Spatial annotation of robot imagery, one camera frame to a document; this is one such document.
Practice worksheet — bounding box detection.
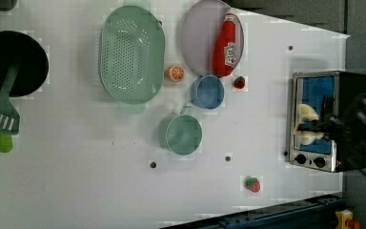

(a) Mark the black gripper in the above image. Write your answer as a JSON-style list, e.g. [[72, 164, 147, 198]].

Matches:
[[296, 114, 353, 143]]

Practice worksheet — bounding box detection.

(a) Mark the yellow plush banana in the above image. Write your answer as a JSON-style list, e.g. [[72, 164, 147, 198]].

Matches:
[[294, 104, 324, 147]]

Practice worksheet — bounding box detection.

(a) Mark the green mug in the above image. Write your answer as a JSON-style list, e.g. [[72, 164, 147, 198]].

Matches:
[[157, 106, 203, 156]]

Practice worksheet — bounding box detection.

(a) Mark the silver black toaster oven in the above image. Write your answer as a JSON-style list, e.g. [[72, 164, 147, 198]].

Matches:
[[288, 71, 366, 173]]

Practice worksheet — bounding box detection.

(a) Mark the red strawberry toy near edge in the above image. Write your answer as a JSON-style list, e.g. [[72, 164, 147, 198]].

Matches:
[[245, 177, 261, 193]]

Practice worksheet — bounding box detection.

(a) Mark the small red plush strawberry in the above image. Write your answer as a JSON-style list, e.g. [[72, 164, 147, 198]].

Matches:
[[234, 76, 246, 89]]

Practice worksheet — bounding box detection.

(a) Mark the yellow red clamp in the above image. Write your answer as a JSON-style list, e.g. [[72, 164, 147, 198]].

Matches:
[[335, 210, 361, 229]]

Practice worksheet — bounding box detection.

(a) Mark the blue round bowl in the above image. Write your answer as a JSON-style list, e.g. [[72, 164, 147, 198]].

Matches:
[[190, 75, 225, 110]]

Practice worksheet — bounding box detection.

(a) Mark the red plush ketchup bottle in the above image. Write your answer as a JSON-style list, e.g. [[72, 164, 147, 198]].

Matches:
[[213, 9, 237, 77]]

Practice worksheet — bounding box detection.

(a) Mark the orange slice toy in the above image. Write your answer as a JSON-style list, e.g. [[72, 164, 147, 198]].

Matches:
[[165, 65, 185, 82]]

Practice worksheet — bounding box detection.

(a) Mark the lavender round plate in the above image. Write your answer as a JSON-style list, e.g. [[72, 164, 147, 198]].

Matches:
[[180, 0, 244, 75]]

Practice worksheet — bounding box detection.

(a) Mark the green perforated colander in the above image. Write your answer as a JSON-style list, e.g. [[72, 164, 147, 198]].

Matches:
[[99, 0, 165, 115]]

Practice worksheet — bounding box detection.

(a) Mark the green lime toy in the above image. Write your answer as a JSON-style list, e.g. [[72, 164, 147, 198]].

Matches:
[[0, 133, 13, 153]]

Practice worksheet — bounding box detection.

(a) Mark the green slotted spatula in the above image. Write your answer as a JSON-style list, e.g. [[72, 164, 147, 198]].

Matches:
[[0, 64, 20, 135]]

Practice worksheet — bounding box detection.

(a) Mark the black pan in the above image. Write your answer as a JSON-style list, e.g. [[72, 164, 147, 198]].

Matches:
[[0, 31, 49, 97]]

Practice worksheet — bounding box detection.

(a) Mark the dark round object corner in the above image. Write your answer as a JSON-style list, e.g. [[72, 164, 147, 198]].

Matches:
[[0, 0, 18, 11]]

